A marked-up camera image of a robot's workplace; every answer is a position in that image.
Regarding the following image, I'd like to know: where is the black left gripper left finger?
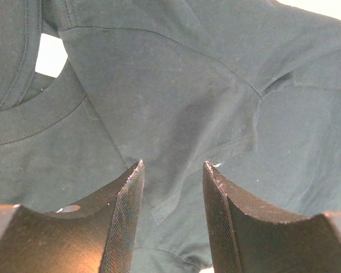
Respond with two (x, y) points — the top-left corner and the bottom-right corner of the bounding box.
(0, 161), (145, 272)

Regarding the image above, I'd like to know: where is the black t-shirt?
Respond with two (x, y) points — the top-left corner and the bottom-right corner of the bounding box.
(0, 1), (341, 272)

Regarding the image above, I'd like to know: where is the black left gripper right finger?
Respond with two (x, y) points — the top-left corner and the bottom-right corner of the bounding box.
(203, 162), (341, 272)

